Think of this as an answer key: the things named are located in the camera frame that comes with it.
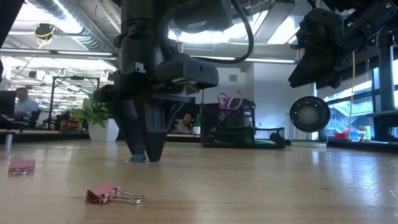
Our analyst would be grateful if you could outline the blue binder clip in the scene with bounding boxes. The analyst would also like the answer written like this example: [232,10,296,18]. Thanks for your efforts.
[125,154,147,164]

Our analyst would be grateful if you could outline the black background rig frame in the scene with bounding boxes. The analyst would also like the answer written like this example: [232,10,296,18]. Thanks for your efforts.
[50,76,101,131]

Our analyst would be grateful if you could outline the person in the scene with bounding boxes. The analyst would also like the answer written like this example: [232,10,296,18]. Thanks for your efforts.
[14,87,40,121]
[174,113,196,135]

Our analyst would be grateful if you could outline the black ceiling device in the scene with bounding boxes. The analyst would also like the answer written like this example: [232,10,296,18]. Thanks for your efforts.
[34,23,57,41]

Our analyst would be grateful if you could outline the purple handled scissors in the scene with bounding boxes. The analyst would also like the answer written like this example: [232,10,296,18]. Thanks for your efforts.
[216,90,244,123]

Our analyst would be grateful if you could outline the ceiling light strip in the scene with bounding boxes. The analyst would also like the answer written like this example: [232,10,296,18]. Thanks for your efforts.
[0,49,119,60]
[191,55,296,65]

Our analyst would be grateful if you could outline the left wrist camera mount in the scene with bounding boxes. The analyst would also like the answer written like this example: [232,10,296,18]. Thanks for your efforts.
[153,53,220,95]

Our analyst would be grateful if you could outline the green sticky notes pad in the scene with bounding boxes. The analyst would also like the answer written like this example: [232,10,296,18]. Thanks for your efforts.
[248,139,278,147]

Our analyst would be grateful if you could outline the green plant in white pot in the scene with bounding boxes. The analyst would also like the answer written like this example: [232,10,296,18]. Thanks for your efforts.
[70,93,121,143]

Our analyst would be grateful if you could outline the black mesh desk organizer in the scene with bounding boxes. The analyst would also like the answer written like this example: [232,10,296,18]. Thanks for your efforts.
[200,98,286,149]

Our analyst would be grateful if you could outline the dark background monitor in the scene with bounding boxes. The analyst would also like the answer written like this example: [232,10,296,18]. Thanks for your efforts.
[0,90,17,116]

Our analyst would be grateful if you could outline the grey metal post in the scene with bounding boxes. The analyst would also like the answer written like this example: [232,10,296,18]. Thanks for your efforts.
[4,131,15,153]

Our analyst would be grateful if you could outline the black aluminium table frame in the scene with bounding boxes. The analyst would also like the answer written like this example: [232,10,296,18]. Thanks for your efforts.
[0,129,398,154]

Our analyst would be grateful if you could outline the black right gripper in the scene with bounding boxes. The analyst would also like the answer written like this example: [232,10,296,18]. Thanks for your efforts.
[288,7,345,90]

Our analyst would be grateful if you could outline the black vertical post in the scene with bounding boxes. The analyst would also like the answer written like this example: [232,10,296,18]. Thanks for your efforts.
[377,30,396,113]

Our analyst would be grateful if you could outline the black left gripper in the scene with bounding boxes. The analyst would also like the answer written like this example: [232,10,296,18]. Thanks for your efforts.
[93,33,193,163]

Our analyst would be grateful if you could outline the black rig frame beam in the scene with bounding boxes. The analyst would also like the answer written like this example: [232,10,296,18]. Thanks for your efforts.
[0,0,25,83]

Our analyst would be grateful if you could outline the pink binder clip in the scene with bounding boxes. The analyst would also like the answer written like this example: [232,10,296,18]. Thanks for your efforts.
[8,159,37,175]
[85,183,146,205]

